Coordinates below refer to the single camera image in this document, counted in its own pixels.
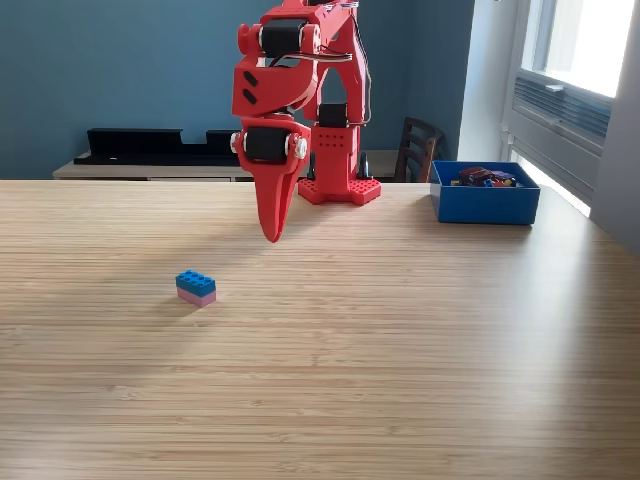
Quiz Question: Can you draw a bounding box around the pale wooden sideboard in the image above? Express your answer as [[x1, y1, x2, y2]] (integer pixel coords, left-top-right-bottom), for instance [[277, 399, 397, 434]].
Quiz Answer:
[[52, 148, 404, 183]]

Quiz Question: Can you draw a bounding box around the bright window with frame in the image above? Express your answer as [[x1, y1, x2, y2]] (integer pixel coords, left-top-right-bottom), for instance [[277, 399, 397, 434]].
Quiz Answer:
[[519, 0, 636, 99]]

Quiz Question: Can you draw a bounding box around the dark red toy car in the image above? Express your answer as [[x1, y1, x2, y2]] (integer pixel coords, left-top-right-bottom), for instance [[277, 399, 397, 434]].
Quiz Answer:
[[458, 166, 496, 188]]

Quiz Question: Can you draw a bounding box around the blue and pink brick stack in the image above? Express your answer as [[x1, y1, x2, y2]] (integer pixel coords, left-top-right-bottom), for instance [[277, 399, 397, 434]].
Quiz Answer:
[[174, 269, 218, 308]]

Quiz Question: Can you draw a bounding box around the grey window vent unit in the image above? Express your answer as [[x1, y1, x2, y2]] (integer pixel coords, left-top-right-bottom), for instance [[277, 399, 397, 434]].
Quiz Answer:
[[507, 69, 614, 201]]

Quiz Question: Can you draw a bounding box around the dark wooden chair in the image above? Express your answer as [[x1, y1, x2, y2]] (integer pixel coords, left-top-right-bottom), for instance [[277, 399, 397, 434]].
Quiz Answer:
[[393, 116, 445, 184]]

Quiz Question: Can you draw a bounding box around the blue plastic bin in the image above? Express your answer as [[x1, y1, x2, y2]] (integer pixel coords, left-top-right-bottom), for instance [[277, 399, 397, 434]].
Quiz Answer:
[[427, 159, 541, 225]]

